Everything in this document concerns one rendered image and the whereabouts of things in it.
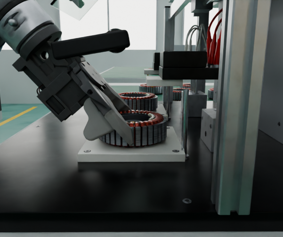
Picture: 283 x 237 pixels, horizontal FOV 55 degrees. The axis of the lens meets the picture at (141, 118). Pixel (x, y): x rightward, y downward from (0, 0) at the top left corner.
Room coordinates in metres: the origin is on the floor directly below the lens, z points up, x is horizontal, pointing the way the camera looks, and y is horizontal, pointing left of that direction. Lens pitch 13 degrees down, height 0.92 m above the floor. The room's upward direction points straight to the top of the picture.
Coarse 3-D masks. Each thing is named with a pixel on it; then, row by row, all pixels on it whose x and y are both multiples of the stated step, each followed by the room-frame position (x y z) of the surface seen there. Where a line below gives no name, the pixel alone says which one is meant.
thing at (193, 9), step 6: (192, 0) 0.77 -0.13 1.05; (198, 0) 0.73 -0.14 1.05; (204, 0) 0.73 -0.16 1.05; (192, 6) 0.77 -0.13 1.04; (198, 6) 0.73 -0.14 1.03; (204, 6) 0.73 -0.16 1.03; (210, 6) 0.73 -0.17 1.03; (192, 12) 0.78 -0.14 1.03; (198, 12) 0.78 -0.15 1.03; (204, 12) 0.78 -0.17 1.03
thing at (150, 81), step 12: (168, 60) 0.40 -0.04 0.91; (180, 60) 0.40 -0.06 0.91; (192, 60) 0.40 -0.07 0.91; (204, 60) 0.40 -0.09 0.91; (168, 72) 0.40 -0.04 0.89; (180, 72) 0.40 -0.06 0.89; (192, 72) 0.40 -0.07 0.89; (204, 72) 0.40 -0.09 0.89; (216, 72) 0.40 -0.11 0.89; (156, 84) 0.40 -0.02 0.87; (168, 84) 0.40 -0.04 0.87; (180, 84) 0.40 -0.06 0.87; (216, 96) 0.46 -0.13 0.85; (216, 108) 0.45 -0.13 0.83
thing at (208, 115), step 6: (204, 114) 0.45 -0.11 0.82; (210, 114) 0.42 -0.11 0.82; (204, 120) 0.45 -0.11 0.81; (210, 120) 0.41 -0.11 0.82; (204, 126) 0.44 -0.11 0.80; (210, 126) 0.40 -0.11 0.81; (204, 132) 0.44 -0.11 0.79; (210, 132) 0.40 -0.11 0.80; (204, 138) 0.44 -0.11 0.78; (210, 138) 0.40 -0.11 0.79; (210, 144) 0.40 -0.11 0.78; (210, 150) 0.40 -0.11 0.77
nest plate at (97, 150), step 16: (96, 144) 0.40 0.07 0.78; (160, 144) 0.40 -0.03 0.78; (176, 144) 0.40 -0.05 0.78; (80, 160) 0.36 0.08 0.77; (96, 160) 0.36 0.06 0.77; (112, 160) 0.36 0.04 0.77; (128, 160) 0.36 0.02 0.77; (144, 160) 0.36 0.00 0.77; (160, 160) 0.36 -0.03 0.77; (176, 160) 0.36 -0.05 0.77
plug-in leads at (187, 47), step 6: (192, 30) 0.68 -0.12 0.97; (198, 30) 0.69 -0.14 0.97; (204, 30) 0.68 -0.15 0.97; (186, 36) 0.70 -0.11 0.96; (198, 36) 0.69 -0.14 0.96; (204, 36) 0.68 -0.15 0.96; (186, 42) 0.67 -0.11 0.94; (198, 42) 0.69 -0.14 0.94; (186, 48) 0.67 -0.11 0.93; (198, 48) 0.66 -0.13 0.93; (204, 48) 0.69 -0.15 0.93
